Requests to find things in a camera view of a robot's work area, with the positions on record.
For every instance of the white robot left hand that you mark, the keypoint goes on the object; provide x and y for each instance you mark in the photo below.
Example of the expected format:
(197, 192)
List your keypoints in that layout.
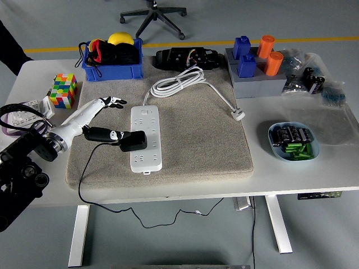
(74, 124)

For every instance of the black plug adapter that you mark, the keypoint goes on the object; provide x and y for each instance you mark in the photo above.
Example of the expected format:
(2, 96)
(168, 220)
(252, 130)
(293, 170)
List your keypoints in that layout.
(134, 141)

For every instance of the white power strip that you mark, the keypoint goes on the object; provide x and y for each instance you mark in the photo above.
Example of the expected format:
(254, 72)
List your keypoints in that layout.
(146, 161)

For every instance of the white junction box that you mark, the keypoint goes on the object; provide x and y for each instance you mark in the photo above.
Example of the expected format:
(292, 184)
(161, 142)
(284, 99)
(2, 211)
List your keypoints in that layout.
(47, 106)

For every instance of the colourful puzzle cube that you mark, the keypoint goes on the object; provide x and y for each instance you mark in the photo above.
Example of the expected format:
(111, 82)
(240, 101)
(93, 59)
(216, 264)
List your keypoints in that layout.
(63, 92)

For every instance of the blue plastic bin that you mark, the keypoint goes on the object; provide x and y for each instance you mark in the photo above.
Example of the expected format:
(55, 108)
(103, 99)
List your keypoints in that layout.
(112, 73)

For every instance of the purple plate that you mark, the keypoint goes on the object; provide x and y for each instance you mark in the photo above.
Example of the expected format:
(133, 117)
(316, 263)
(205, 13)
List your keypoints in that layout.
(8, 132)

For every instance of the black pouch with red lining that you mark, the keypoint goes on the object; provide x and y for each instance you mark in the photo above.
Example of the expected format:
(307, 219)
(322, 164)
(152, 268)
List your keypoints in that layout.
(117, 54)

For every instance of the yellow ball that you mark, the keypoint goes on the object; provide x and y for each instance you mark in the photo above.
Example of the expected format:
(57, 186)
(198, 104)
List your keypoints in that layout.
(120, 38)

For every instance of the white table leg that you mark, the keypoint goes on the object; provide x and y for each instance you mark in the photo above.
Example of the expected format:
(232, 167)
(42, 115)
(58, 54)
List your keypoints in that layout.
(79, 235)
(279, 224)

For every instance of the grey-brown mat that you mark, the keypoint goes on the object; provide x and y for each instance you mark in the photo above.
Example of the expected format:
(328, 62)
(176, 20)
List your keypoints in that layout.
(196, 145)

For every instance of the black office chair base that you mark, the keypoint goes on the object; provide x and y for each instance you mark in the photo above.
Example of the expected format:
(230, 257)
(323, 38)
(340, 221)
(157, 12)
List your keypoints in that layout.
(154, 14)

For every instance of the blue square peg block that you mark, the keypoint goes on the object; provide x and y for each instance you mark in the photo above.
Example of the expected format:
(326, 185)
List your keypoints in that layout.
(241, 47)
(246, 67)

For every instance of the grey block base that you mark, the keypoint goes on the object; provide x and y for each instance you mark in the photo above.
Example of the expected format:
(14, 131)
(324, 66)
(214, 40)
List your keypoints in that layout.
(258, 87)

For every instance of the black capacitor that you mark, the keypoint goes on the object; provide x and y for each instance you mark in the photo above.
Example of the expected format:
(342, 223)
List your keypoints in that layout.
(304, 135)
(285, 134)
(294, 134)
(275, 138)

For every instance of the orange cylinder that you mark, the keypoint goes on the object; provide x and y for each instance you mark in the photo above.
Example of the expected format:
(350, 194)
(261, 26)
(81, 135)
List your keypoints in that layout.
(265, 47)
(273, 64)

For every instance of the green battery cell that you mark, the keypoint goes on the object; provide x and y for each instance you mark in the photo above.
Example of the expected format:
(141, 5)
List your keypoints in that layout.
(300, 157)
(306, 149)
(291, 148)

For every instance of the clear bag of small screws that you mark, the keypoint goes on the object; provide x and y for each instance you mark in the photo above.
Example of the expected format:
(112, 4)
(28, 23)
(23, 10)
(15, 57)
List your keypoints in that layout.
(293, 84)

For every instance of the clear bag of blue parts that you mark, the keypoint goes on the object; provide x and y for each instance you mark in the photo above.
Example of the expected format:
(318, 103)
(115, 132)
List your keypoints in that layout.
(333, 95)
(293, 60)

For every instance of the light blue tray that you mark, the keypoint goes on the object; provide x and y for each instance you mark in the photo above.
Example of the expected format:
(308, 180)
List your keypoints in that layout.
(315, 147)

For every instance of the clear bag of black capacitors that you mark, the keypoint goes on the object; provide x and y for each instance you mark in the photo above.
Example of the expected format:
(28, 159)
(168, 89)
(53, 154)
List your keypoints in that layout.
(314, 79)

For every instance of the black table control box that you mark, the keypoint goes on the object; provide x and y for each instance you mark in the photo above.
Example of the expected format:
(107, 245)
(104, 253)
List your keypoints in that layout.
(319, 195)

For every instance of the large clear plastic bag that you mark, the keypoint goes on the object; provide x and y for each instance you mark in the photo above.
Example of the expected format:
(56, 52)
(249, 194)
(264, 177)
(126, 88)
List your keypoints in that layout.
(331, 126)

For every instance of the silver metal bracket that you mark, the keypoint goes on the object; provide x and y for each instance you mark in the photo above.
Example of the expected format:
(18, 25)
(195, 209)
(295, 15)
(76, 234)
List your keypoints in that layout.
(242, 203)

